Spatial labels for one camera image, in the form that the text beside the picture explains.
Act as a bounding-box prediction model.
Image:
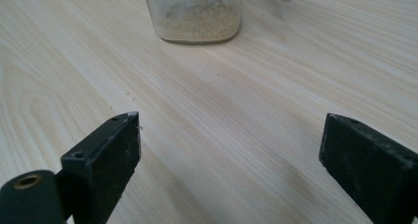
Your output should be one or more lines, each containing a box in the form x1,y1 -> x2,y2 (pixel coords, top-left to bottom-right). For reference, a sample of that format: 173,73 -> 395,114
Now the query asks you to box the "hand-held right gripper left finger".
60,111 -> 142,224

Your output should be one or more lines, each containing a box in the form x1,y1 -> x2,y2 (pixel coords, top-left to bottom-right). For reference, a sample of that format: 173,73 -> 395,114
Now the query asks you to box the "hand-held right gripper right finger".
318,112 -> 418,224

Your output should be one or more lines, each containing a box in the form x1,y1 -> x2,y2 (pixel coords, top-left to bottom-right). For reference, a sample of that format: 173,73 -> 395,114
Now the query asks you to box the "clear seasoning jar white lid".
141,0 -> 295,44

